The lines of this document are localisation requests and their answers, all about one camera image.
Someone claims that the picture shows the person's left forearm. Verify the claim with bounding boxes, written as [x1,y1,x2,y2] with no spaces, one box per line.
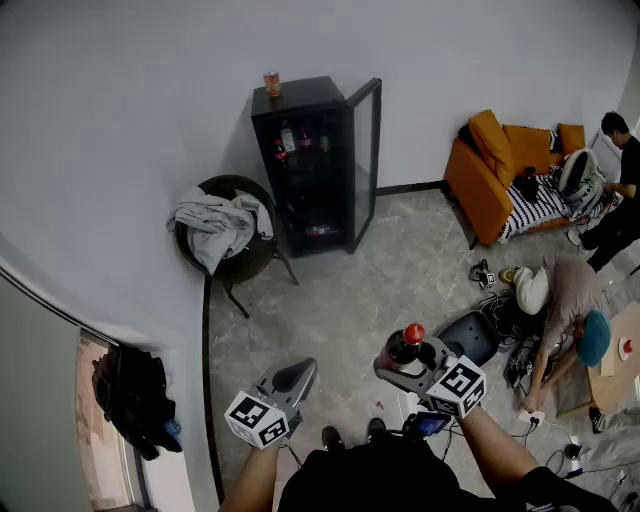
[218,442,279,512]

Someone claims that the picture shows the black plastic stool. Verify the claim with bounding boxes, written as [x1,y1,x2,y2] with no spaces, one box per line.
[433,309,501,369]

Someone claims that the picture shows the grey white backpack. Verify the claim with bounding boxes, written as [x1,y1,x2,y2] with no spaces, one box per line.
[557,148,609,219]

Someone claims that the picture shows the black hanging jacket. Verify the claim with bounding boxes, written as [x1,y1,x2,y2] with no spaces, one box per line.
[91,344,184,461]

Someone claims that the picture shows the black bag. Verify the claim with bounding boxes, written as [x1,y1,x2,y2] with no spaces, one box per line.
[514,167,541,201]

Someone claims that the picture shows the tangle of black cables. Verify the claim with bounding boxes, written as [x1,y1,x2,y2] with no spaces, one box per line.
[479,292,551,386]

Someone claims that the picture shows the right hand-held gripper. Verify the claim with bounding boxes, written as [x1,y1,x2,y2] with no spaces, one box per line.
[373,335,487,419]

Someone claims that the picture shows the light wooden table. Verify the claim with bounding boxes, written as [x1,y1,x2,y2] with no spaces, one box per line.
[587,301,640,414]

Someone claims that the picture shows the person's right forearm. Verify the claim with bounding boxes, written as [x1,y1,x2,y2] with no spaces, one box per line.
[457,404,541,499]

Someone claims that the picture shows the dark cola bottle red cap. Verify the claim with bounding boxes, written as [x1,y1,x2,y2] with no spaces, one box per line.
[378,323,436,375]

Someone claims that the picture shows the large orange cushion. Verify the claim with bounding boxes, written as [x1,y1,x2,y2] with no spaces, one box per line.
[468,109,516,189]

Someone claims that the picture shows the person's black clothing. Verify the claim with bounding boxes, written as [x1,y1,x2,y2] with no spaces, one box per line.
[277,439,619,512]

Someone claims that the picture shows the grey crumpled clothes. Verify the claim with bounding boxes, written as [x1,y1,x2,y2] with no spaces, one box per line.
[166,187,275,275]

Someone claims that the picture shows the orange sofa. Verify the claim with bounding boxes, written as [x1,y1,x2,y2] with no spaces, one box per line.
[443,109,609,246]

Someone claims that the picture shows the black device blue screen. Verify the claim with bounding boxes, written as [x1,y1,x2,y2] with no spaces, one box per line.
[403,410,451,441]

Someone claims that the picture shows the round black chair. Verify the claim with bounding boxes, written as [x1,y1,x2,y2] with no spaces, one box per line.
[173,174,300,320]

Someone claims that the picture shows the grey door panel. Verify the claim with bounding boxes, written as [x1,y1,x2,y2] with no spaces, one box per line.
[0,272,96,512]

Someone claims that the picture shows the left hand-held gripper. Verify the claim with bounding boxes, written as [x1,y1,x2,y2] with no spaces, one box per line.
[223,356,320,450]

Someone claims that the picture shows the black cable with puck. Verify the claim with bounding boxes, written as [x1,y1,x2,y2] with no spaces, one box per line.
[544,442,584,474]

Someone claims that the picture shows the small black hand-held device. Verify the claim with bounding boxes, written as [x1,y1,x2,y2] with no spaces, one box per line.
[468,258,497,290]

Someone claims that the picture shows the small orange cushion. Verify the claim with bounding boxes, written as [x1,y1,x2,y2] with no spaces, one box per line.
[557,122,586,156]

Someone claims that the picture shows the square orange cushion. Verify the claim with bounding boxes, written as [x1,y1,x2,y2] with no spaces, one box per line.
[502,124,553,176]

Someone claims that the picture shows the black and white striped blanket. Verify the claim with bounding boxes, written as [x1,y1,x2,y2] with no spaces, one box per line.
[499,172,601,244]

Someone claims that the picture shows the black mini fridge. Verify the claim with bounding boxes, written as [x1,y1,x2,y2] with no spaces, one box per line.
[250,75,383,259]

